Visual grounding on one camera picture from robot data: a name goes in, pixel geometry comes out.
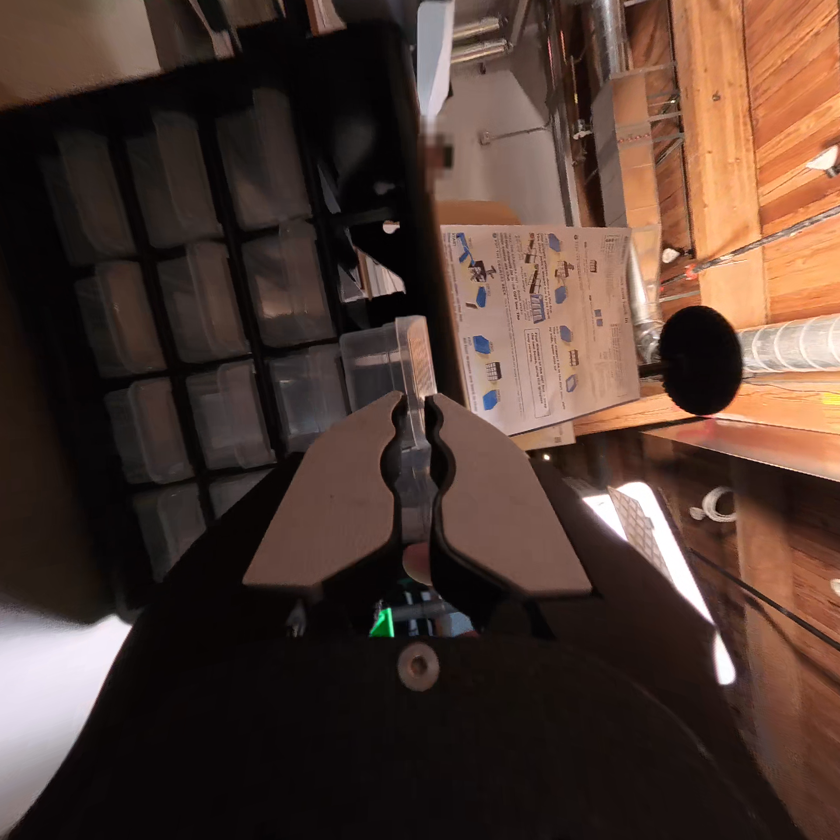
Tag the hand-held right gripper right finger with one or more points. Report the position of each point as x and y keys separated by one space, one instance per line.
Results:
x=505 y=518

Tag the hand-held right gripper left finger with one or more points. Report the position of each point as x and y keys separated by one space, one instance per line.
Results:
x=328 y=512

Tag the clear plastic parts drawer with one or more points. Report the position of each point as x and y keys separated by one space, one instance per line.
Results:
x=374 y=361

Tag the black drawer cabinet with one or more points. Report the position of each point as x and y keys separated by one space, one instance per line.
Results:
x=426 y=275

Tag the grey desk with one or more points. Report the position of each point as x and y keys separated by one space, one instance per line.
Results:
x=39 y=426

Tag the printed instruction sheet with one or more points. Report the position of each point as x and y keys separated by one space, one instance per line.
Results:
x=544 y=328

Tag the grid of clear drawers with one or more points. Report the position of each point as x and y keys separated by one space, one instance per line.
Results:
x=197 y=295

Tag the silver air duct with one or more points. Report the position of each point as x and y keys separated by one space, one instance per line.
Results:
x=787 y=344

